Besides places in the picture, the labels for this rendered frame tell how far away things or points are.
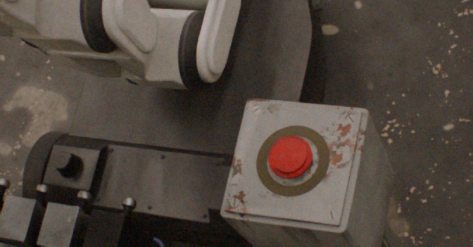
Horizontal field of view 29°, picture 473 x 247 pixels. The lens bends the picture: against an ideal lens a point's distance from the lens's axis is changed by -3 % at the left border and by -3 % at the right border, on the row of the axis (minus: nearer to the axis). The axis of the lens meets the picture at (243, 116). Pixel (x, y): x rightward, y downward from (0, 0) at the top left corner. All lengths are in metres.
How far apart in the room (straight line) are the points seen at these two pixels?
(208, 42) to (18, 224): 0.65
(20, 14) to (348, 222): 0.53
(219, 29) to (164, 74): 0.14
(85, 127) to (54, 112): 0.27
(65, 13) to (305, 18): 0.63
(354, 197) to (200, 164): 0.90
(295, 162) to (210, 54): 0.84
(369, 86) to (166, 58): 0.48
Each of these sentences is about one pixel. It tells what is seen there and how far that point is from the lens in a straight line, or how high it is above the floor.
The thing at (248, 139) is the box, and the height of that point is 0.93.
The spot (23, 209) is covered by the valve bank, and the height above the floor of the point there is 0.76.
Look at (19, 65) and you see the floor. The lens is 2.25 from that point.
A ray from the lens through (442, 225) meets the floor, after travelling 1.79.
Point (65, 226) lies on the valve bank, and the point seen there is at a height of 0.76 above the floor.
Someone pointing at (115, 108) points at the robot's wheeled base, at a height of 0.17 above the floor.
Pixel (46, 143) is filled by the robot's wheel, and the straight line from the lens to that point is 1.88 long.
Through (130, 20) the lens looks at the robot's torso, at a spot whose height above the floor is 0.61.
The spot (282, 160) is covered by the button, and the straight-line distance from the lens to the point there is 0.84.
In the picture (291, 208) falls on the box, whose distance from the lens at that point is 0.84.
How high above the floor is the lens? 1.70
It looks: 61 degrees down
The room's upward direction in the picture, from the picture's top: 37 degrees counter-clockwise
